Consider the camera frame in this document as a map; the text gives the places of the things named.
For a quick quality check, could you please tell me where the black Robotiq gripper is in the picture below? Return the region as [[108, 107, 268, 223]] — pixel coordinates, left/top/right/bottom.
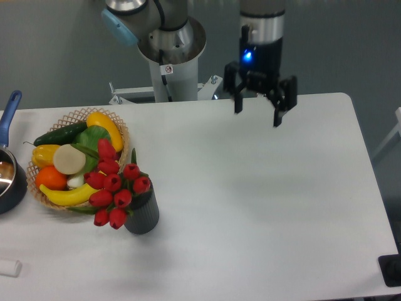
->
[[223, 38, 297, 127]]

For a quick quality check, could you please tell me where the red tulip bouquet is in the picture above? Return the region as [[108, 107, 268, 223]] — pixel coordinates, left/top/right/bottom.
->
[[68, 139, 151, 230]]

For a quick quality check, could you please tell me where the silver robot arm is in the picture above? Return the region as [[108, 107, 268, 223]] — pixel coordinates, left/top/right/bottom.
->
[[102, 1, 298, 126]]

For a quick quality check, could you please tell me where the dark grey ribbed vase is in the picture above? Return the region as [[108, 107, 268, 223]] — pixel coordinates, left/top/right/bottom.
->
[[124, 182, 160, 235]]

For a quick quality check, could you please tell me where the yellow squash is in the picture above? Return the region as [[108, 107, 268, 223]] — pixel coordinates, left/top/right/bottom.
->
[[86, 111, 123, 152]]

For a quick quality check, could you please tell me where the woven wicker basket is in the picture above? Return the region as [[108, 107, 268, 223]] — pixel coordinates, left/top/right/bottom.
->
[[26, 107, 130, 210]]

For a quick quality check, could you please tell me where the green bok choy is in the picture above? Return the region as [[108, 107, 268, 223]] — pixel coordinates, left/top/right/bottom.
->
[[67, 125, 111, 190]]

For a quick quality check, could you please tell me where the green cucumber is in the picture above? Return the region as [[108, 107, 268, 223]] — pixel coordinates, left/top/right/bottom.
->
[[23, 122, 87, 147]]

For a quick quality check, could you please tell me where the beige round radish slice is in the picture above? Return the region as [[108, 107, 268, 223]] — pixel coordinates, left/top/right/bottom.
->
[[53, 144, 86, 175]]

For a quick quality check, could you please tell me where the yellow banana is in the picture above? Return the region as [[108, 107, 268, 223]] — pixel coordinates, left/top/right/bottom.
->
[[39, 184, 98, 207]]

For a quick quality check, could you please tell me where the black box at edge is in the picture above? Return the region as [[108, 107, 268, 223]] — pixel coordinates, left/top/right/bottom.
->
[[378, 254, 400, 287]]

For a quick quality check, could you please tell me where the yellow bell pepper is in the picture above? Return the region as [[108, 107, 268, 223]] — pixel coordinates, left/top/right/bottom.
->
[[31, 144, 60, 169]]

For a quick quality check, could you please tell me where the orange fruit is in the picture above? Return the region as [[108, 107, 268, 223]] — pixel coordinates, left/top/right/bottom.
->
[[35, 166, 67, 191]]

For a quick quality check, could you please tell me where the white cylinder object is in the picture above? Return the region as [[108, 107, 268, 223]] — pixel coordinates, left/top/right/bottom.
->
[[0, 258, 23, 278]]

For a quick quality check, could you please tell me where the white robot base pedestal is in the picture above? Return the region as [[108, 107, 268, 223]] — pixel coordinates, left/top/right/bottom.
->
[[109, 58, 222, 105]]

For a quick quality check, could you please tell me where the white frame at right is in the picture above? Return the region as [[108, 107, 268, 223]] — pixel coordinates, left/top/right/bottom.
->
[[372, 107, 400, 162]]

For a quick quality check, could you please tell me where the blue handled saucepan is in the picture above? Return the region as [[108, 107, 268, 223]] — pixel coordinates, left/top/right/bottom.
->
[[1, 90, 27, 214]]

